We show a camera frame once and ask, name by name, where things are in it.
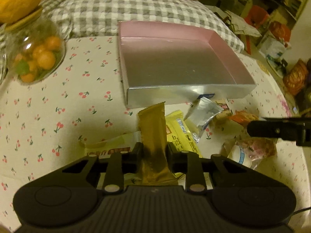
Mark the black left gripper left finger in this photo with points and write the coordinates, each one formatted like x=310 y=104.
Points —
x=119 y=164

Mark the glass jar with kumquats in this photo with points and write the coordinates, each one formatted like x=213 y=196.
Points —
x=34 y=49

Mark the gold snack bar wrapper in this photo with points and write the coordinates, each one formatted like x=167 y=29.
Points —
x=154 y=166

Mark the silver box with pink inside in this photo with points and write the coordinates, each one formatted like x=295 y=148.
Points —
x=175 y=63

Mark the cherry print tablecloth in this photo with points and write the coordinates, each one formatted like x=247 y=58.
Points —
x=42 y=125

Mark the white cream cake packet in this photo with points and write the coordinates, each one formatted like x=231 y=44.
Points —
x=121 y=144

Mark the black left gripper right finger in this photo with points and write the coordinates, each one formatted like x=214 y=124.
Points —
x=188 y=163

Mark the silver foil snack packet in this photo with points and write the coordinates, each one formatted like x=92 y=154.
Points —
x=200 y=115

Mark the grey checked quilt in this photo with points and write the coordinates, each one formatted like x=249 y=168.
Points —
x=101 y=17

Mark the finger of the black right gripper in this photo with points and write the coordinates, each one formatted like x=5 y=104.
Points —
x=294 y=129

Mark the pink nougat bar packet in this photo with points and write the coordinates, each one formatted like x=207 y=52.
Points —
x=251 y=151

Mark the yellow snack packet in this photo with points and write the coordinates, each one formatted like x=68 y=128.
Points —
x=179 y=134

